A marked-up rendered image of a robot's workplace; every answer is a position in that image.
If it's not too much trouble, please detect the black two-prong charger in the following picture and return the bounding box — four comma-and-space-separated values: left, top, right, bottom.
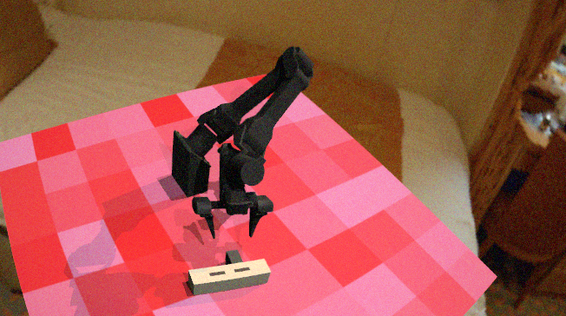
225, 249, 243, 265

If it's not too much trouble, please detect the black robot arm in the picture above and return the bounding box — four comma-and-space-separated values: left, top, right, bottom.
182, 47, 314, 215

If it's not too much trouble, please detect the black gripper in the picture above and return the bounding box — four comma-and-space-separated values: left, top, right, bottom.
192, 176, 273, 239

